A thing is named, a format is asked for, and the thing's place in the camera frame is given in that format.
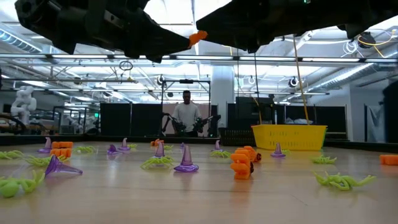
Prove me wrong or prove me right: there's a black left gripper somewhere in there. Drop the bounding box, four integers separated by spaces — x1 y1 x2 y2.
52 0 192 63

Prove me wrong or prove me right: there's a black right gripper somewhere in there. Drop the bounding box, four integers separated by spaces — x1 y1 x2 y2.
195 0 315 54

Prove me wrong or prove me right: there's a white square column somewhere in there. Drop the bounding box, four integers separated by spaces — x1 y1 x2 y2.
211 65 236 129

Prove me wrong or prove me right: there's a black partition panel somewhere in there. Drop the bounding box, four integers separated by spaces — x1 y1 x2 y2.
284 105 348 141
131 103 163 137
226 96 276 129
99 102 132 137

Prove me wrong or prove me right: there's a person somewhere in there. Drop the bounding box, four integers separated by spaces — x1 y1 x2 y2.
171 90 202 138

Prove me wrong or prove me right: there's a black plastic mesh basket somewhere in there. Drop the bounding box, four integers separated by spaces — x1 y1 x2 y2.
218 126 256 147

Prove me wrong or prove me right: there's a white plastic bag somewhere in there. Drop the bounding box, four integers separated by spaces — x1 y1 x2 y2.
284 117 314 126

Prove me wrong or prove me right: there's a yellow plastic mesh basket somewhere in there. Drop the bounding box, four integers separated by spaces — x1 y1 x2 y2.
251 124 328 152

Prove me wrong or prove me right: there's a long ceiling light bar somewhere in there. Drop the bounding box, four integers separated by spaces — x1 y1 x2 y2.
0 53 398 63

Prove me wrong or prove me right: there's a white robot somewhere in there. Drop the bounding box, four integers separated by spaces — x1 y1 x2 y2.
10 85 38 126

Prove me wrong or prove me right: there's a grey hanging cloth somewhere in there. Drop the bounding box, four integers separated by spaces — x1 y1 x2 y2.
364 104 386 144

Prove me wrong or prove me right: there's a black camera rig frame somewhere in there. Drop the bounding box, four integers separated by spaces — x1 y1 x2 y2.
159 78 213 138

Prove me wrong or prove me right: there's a yellow hanging strap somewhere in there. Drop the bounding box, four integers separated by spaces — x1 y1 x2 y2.
292 34 311 126

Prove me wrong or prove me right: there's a black aluminium table frame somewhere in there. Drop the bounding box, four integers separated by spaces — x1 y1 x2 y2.
0 133 398 154

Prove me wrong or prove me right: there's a silver ventilation duct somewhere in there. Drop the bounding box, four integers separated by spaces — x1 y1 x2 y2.
306 62 398 93
0 29 43 54

